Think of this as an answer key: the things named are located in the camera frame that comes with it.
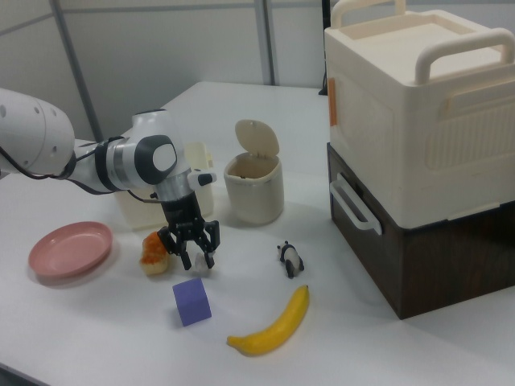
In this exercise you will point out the purple cube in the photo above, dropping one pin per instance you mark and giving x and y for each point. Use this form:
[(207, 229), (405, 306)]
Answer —
[(192, 302)]

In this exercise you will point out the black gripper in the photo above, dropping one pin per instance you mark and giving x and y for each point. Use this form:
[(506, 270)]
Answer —
[(182, 215)]

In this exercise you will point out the cream flip-lid trash can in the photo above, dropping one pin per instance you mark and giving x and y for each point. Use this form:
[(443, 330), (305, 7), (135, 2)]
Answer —
[(253, 193)]

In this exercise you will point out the pink plastic plate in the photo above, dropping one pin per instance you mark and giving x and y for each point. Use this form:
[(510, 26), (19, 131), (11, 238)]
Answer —
[(70, 249)]

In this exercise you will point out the yellow toy banana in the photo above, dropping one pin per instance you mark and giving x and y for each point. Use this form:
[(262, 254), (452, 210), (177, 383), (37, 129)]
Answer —
[(281, 325)]

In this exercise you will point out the small panda figurine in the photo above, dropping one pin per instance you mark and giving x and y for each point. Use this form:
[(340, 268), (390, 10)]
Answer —
[(293, 259)]

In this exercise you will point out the dark brown drawer box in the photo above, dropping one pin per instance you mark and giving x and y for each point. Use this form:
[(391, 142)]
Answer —
[(434, 265)]

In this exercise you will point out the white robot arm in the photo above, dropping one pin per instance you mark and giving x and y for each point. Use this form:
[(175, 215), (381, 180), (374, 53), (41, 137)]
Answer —
[(32, 132)]

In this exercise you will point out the white square plastic box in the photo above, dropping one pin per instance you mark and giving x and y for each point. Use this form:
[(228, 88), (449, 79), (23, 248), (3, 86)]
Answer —
[(202, 158)]

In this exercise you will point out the toy bread with orange topping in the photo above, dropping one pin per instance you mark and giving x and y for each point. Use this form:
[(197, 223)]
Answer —
[(153, 257)]

